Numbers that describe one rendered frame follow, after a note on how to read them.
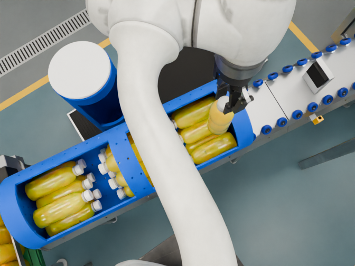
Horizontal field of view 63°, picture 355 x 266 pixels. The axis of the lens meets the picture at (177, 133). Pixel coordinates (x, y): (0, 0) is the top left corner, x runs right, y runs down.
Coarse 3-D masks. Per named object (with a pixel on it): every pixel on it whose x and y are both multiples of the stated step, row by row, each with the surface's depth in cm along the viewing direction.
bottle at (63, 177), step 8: (64, 168) 105; (72, 168) 106; (48, 176) 104; (56, 176) 103; (64, 176) 104; (72, 176) 105; (32, 184) 103; (40, 184) 103; (48, 184) 103; (56, 184) 104; (64, 184) 105; (32, 192) 103; (40, 192) 103; (48, 192) 104; (32, 200) 104
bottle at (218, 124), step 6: (216, 102) 79; (210, 108) 81; (216, 108) 78; (210, 114) 81; (216, 114) 78; (222, 114) 78; (228, 114) 78; (234, 114) 80; (210, 120) 85; (216, 120) 80; (222, 120) 79; (228, 120) 80; (210, 126) 89; (216, 126) 85; (222, 126) 84; (228, 126) 87; (216, 132) 91; (222, 132) 91
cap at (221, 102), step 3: (222, 96) 76; (225, 96) 75; (219, 99) 75; (222, 99) 75; (225, 99) 75; (228, 99) 75; (219, 102) 75; (222, 102) 75; (225, 102) 75; (219, 105) 75; (222, 105) 75; (219, 108) 76; (222, 108) 75
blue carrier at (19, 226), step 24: (192, 96) 102; (240, 120) 97; (96, 144) 99; (120, 144) 96; (240, 144) 103; (48, 168) 97; (96, 168) 121; (120, 168) 94; (0, 192) 95; (24, 192) 110; (144, 192) 101; (24, 216) 103; (96, 216) 100; (24, 240) 94; (48, 240) 99
